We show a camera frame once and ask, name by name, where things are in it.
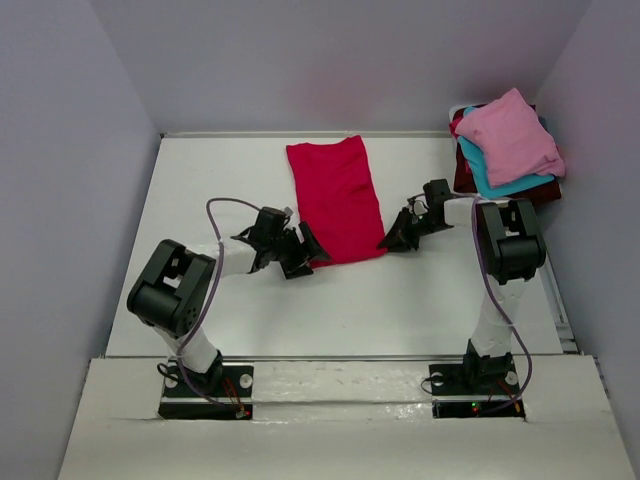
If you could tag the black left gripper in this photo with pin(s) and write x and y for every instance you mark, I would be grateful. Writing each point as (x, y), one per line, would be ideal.
(300, 252)

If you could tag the dark maroon folded t shirt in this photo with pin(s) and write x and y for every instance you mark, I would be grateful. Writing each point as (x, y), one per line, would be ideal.
(471, 175)

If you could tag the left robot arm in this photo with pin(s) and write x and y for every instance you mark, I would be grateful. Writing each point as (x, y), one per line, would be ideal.
(176, 288)

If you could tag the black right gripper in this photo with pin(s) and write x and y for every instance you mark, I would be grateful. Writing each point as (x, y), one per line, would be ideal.
(399, 238)

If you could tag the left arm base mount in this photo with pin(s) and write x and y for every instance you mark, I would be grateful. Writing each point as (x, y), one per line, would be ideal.
(230, 399)

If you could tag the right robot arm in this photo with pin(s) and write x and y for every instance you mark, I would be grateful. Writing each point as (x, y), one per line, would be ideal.
(510, 249)

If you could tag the red t shirt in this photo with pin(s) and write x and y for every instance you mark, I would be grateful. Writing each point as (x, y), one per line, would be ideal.
(457, 125)
(337, 199)

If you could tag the teal folded t shirt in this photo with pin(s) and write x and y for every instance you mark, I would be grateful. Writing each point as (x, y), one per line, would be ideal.
(499, 172)

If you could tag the pink folded t shirt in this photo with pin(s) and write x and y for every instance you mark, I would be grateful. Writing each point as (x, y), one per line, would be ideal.
(512, 131)

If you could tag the red folded t shirt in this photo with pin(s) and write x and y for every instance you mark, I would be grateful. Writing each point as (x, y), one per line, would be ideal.
(457, 125)

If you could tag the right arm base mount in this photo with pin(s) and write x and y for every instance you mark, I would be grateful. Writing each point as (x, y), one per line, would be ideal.
(453, 398)

